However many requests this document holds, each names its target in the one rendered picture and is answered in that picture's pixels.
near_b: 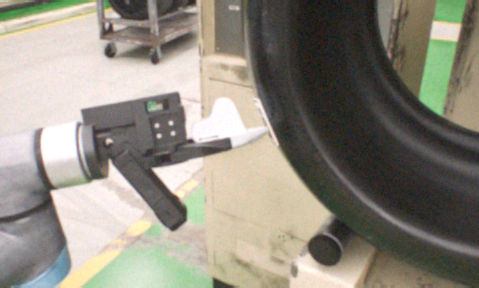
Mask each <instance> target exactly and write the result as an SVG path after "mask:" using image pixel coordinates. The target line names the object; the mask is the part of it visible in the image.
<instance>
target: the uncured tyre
mask: <svg viewBox="0 0 479 288"><path fill-rule="evenodd" d="M241 24H242V37H243V45H244V51H245V57H246V66H247V70H248V74H249V78H250V81H251V87H252V90H253V93H254V95H255V98H256V99H257V100H260V102H261V104H262V108H263V110H264V112H265V114H266V116H267V118H268V122H269V124H270V126H271V128H272V130H273V133H274V136H275V138H276V139H277V142H278V144H279V145H278V146H277V147H278V149H279V151H280V153H281V155H283V157H284V160H285V161H286V162H287V163H288V165H289V167H290V168H291V170H292V171H294V173H295V175H296V177H298V178H299V180H300V182H302V184H303V185H304V186H305V187H306V189H307V190H308V191H309V192H310V193H311V194H312V195H313V197H314V198H315V199H317V201H318V202H319V203H320V204H322V206H323V207H324V208H325V209H326V210H328V212H329V213H330V214H332V215H333V216H334V217H335V218H336V219H337V220H338V221H340V222H341V223H342V224H343V225H344V226H346V227H347V228H349V230H350V231H353V232H354V233H355V234H356V235H357V236H358V237H360V238H362V239H363V240H364V241H366V242H368V243H369V244H371V246H373V247H375V248H377V249H378V250H380V251H382V253H386V254H387V255H388V256H390V257H392V258H394V259H396V260H398V261H399V262H401V263H403V264H406V265H408V266H409V267H411V268H413V269H416V270H419V271H420V272H422V273H424V274H426V275H430V276H432V277H435V278H436V279H439V280H443V281H446V282H448V283H451V284H453V285H458V286H461V287H463V288H479V132H476V131H473V130H471V129H468V128H463V127H462V126H460V125H457V124H456V123H454V122H451V121H449V120H447V119H446V118H444V117H441V116H440V115H439V114H437V113H436V112H434V111H432V110H431V109H430V108H429V107H428V106H425V104H424V103H423V102H422V101H420V100H419V99H418V98H417V97H416V96H415V95H414V94H413V93H412V92H411V91H410V90H409V88H408V87H407V86H406V85H405V84H404V82H403V81H402V79H400V77H399V76H398V73H397V72H396V71H395V69H394V68H393V65H392V63H391V62H390V59H389V57H388V56H387V52H386V49H385V47H384V45H383V41H382V35H381V31H380V27H379V21H378V10H377V0H241Z"/></svg>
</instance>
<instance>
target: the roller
mask: <svg viewBox="0 0 479 288"><path fill-rule="evenodd" d="M355 237H356V234H355V233H354V232H353V231H350V230H349V228H347V227H346V226H344V225H343V224H342V223H341V222H340V221H338V220H337V219H336V218H335V217H334V216H333V215H332V214H330V215H328V218H327V219H326V220H325V221H324V222H323V223H322V225H321V226H320V227H319V228H318V230H317V231H316V232H315V234H314V235H313V236H312V237H311V240H310V241H309V242H308V251H309V253H310V254H311V257H312V259H314V260H315V261H317V263H319V264H322V265H325V266H333V265H335V264H338V262H339V260H340V259H342V257H343V256H344V253H345V252H346V251H347V249H348V248H349V246H350V244H351V243H352V242H353V241H354V239H355Z"/></svg>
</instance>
